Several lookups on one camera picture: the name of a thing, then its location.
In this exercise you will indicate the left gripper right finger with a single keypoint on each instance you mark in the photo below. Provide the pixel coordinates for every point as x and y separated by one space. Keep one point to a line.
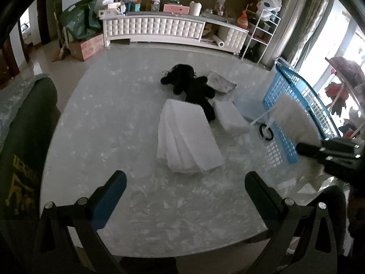
301 239

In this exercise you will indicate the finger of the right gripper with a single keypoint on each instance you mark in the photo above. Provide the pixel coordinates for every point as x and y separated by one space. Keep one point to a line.
345 160
340 144

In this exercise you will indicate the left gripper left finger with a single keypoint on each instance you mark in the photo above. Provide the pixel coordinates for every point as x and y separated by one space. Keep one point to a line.
87 216

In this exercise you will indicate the white fluffy towel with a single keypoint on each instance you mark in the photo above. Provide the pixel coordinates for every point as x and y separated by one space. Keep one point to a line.
294 121

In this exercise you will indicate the large white towel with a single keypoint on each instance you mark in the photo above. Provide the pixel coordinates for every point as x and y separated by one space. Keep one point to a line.
185 139

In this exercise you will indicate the clothes drying rack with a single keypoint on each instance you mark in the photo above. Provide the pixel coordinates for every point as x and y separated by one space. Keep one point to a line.
351 85

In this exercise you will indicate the blue plastic laundry basket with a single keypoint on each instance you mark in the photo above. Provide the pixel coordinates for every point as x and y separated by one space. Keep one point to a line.
287 81

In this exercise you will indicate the small white folded towel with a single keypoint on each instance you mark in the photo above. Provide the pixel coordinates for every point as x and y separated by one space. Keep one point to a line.
230 118

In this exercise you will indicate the dark green chair back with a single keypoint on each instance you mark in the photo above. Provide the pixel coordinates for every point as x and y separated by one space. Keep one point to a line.
23 156

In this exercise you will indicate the grey folded cloth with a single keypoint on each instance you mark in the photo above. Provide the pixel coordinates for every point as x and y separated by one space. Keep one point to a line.
219 83

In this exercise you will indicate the white metal shelf rack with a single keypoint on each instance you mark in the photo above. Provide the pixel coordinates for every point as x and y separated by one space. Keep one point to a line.
262 27

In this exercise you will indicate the grey curtain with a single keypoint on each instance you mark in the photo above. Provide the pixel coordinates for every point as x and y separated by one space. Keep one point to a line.
310 18

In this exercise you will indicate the white paper roll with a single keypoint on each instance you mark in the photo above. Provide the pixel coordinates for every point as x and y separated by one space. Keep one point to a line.
218 41

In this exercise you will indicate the orange bag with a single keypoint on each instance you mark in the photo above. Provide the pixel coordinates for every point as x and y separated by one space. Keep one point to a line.
242 21

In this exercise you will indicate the white plastic bag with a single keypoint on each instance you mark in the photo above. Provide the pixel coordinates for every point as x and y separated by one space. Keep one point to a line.
268 8

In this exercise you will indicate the white plastic jug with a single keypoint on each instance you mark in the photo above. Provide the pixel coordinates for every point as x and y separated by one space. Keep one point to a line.
195 8

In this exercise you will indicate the pink cardboard box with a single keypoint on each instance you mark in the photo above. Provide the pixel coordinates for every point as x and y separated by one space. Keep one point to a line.
84 50

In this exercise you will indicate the pink storage box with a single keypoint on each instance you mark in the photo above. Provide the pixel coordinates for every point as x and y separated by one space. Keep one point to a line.
176 9

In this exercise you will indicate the white tufted TV cabinet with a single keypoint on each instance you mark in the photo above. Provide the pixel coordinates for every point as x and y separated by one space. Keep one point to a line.
160 27

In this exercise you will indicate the green plastic bag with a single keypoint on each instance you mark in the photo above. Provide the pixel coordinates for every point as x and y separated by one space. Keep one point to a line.
80 20

